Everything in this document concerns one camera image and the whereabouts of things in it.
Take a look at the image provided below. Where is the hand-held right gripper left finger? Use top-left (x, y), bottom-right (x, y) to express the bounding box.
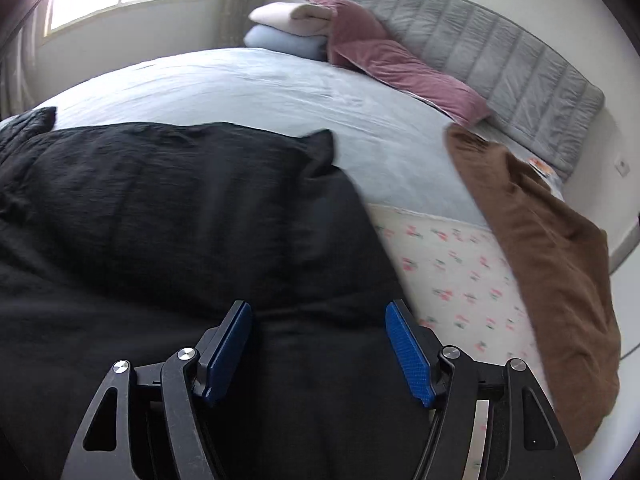
top-left (60, 300), bottom-right (256, 480)

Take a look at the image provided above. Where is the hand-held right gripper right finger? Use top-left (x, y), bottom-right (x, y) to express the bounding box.
top-left (385, 299), bottom-right (582, 480)

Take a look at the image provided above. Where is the black button jacket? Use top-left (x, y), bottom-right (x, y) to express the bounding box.
top-left (0, 121), bottom-right (441, 480)

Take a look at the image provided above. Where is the brown garment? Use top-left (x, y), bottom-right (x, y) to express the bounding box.
top-left (445, 124), bottom-right (622, 456)

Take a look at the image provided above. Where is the small orange white packet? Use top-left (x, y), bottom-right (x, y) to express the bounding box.
top-left (527, 157), bottom-right (563, 191)

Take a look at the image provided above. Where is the pale blue bed sheet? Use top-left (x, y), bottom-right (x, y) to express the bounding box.
top-left (30, 47), bottom-right (488, 228)

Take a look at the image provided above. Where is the pink velvet pillow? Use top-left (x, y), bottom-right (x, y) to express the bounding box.
top-left (295, 0), bottom-right (492, 127)

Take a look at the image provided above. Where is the black quilted jacket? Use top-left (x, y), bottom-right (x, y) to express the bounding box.
top-left (0, 106), bottom-right (57, 161)

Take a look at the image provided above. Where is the grey padded headboard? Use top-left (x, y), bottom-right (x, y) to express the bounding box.
top-left (332, 0), bottom-right (606, 183)

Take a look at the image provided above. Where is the pale blue folded blanket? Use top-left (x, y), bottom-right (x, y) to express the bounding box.
top-left (243, 25), bottom-right (328, 61)

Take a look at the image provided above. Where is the white folded blanket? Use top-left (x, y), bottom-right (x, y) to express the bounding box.
top-left (248, 2), bottom-right (337, 38)

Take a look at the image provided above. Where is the grey patterned curtain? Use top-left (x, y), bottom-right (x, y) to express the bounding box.
top-left (0, 25), bottom-right (38, 117)
top-left (217, 0), bottom-right (276, 51)

